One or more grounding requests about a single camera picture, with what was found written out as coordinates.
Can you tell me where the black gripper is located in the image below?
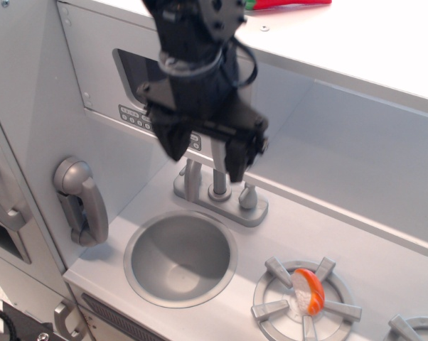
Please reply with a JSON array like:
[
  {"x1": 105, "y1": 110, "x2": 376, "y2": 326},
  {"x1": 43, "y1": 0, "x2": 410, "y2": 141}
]
[{"x1": 137, "y1": 71, "x2": 268, "y2": 183}]

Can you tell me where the grey toy microwave door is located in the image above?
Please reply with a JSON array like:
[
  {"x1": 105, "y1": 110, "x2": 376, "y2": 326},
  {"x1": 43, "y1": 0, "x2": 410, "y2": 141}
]
[{"x1": 57, "y1": 1, "x2": 254, "y2": 168}]

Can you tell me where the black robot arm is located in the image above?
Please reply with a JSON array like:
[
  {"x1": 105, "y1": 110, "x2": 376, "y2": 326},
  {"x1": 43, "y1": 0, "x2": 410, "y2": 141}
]
[{"x1": 137, "y1": 1, "x2": 268, "y2": 183}]

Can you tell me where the grey toy faucet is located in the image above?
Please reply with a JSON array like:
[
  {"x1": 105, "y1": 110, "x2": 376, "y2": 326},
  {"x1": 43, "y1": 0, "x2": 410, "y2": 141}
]
[{"x1": 173, "y1": 133, "x2": 269, "y2": 227}]

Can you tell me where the round grey toy sink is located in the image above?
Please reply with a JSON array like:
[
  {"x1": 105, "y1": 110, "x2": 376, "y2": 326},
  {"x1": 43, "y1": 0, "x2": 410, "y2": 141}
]
[{"x1": 123, "y1": 210, "x2": 238, "y2": 308}]

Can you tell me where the red chili pepper toy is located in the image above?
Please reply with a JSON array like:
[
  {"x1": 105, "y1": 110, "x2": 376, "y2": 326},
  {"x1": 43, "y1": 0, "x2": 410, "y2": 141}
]
[{"x1": 245, "y1": 0, "x2": 332, "y2": 11}]

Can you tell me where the salmon sushi toy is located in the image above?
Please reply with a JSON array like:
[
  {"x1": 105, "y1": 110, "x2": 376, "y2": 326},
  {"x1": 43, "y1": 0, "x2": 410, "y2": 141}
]
[{"x1": 291, "y1": 269, "x2": 325, "y2": 316}]

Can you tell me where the grey toy stove burner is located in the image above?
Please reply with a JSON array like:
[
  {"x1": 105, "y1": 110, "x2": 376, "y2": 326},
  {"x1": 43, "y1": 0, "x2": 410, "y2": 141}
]
[{"x1": 251, "y1": 256, "x2": 362, "y2": 340}]

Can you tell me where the grey toy wall phone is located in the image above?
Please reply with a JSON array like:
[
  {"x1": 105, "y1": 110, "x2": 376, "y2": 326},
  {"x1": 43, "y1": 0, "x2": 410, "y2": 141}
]
[{"x1": 53, "y1": 156, "x2": 109, "y2": 247}]

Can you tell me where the grey fridge door handle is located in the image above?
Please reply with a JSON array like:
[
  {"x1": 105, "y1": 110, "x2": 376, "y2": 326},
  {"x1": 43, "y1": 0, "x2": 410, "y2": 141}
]
[{"x1": 0, "y1": 158, "x2": 26, "y2": 232}]

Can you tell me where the grey oven door handle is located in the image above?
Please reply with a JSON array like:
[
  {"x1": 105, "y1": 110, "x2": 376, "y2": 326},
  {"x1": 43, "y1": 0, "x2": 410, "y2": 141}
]
[{"x1": 53, "y1": 303, "x2": 83, "y2": 341}]

